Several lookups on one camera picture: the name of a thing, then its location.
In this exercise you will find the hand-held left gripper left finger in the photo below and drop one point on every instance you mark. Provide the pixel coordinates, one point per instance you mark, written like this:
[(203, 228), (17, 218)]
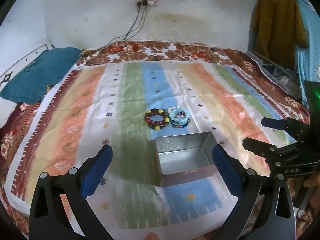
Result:
[(98, 170)]

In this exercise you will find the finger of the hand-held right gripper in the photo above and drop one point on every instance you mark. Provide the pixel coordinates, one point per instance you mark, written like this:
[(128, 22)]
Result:
[(257, 147), (273, 123)]

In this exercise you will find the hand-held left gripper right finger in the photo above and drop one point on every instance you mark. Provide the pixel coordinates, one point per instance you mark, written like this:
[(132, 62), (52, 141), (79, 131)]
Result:
[(226, 172)]

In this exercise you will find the rectangular metal tin box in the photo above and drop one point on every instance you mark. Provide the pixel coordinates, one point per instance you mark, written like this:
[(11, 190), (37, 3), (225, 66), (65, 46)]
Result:
[(183, 158)]

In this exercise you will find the person's right hand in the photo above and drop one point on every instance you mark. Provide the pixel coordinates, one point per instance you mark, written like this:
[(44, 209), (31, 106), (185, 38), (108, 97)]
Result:
[(312, 180)]

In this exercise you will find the striped pastel cloth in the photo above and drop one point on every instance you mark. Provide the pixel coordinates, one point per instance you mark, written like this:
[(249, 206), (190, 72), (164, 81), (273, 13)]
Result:
[(130, 92)]

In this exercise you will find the blue printed hanging cloth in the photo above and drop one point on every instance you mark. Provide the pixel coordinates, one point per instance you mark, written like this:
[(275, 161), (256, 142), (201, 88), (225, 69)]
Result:
[(308, 42)]

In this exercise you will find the mustard hanging garment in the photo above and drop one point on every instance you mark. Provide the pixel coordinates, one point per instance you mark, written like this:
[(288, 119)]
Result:
[(277, 22)]

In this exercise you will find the teal pillow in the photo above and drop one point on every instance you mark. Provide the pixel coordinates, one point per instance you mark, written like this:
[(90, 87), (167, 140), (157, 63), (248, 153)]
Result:
[(42, 75)]

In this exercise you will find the white wall socket strip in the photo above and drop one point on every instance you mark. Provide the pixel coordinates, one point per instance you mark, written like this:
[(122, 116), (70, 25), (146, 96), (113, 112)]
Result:
[(147, 2)]

